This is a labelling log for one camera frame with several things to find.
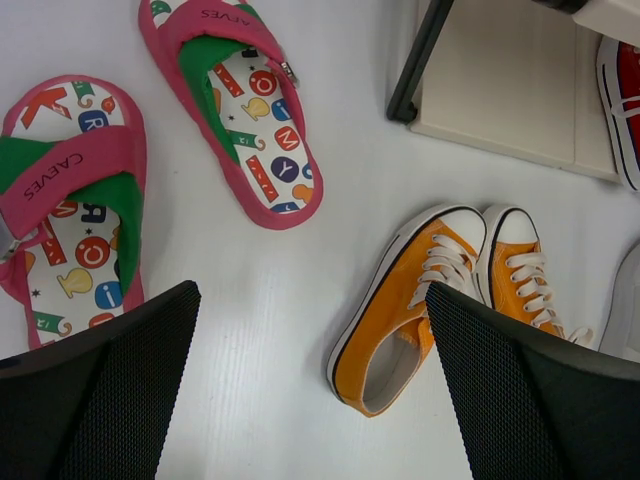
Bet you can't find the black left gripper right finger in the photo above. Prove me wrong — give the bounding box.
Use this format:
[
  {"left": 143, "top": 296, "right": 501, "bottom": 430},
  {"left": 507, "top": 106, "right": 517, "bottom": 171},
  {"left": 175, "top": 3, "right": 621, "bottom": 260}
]
[{"left": 426, "top": 283, "right": 639, "bottom": 479}]

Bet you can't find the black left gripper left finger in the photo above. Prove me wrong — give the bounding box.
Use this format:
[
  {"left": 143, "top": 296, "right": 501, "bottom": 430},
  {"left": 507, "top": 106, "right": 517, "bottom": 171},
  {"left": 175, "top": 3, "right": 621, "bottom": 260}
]
[{"left": 1, "top": 281, "right": 201, "bottom": 479}]

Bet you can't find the orange canvas sneaker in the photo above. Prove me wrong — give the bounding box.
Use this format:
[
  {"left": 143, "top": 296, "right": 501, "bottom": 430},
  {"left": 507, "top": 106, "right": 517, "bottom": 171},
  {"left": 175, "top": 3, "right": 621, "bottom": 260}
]
[
  {"left": 475, "top": 205, "right": 593, "bottom": 347},
  {"left": 326, "top": 204, "right": 487, "bottom": 417}
]

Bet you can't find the pink green sandal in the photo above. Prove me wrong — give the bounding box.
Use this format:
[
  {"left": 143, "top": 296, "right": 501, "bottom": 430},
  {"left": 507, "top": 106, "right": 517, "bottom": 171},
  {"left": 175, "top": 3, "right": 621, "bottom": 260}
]
[
  {"left": 1, "top": 75, "right": 147, "bottom": 349},
  {"left": 138, "top": 1, "right": 324, "bottom": 230}
]

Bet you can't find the cream black shoe shelf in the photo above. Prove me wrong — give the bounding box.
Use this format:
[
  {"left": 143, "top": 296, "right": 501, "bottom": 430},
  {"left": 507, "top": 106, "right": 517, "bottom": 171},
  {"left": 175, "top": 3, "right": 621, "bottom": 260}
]
[{"left": 386, "top": 1, "right": 639, "bottom": 188}]

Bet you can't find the white leather sneaker left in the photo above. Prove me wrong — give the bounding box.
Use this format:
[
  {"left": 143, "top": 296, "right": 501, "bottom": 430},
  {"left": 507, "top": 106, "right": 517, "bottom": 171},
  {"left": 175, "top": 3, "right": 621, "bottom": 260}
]
[{"left": 599, "top": 244, "right": 639, "bottom": 363}]

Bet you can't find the red canvas sneaker left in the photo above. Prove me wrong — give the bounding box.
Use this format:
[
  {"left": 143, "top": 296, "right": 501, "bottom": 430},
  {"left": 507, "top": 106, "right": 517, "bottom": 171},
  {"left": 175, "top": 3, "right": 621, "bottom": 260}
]
[{"left": 596, "top": 36, "right": 639, "bottom": 193}]

